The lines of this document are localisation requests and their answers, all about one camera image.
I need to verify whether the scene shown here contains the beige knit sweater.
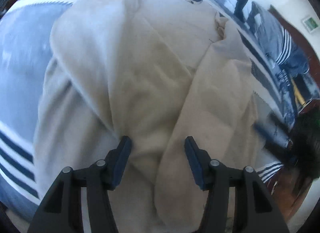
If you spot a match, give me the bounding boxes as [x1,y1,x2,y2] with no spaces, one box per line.
[34,0,260,232]

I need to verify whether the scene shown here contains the blue grey pillow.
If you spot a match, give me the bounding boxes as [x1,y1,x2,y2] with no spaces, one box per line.
[246,2,310,77]

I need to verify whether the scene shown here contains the dark wooden headboard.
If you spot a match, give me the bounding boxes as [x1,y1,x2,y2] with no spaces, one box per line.
[268,5,319,113]

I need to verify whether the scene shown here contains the blue white striped bed blanket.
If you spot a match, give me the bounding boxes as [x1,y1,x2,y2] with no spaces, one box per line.
[1,0,298,221]

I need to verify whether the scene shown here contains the green framed wall picture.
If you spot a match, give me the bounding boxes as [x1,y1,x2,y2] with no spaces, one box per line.
[302,16,319,33]

